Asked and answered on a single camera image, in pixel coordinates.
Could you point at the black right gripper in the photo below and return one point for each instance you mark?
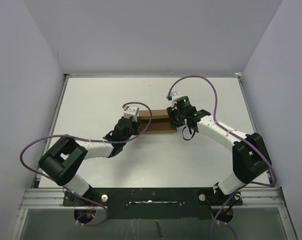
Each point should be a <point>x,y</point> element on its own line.
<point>172,110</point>

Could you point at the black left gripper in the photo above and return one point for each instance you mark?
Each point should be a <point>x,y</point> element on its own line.
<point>136,130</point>

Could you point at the brown cardboard box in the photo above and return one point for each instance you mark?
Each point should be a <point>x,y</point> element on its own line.
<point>160,123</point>

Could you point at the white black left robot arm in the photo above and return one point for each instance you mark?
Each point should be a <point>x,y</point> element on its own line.
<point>62,161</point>

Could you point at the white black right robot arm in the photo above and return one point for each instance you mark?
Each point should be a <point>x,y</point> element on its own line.
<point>250,158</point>

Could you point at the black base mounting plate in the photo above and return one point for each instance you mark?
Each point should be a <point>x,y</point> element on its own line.
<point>157,203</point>

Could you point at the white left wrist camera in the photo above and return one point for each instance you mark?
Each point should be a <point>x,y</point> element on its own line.
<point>131,112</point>

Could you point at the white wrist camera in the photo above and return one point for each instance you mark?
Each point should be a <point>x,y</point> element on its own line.
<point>173,96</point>
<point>131,112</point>

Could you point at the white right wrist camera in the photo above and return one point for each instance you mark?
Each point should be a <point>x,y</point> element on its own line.
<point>173,96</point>

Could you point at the aluminium frame rail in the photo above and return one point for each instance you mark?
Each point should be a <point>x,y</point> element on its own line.
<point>49,198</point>

